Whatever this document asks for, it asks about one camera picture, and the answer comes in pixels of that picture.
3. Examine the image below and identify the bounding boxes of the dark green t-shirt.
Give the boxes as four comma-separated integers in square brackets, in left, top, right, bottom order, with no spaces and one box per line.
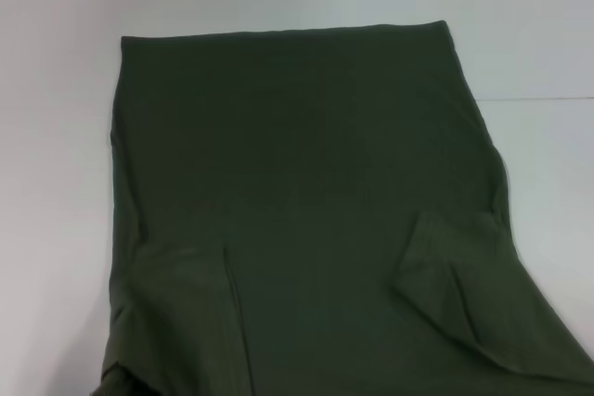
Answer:
[90,19,594,396]

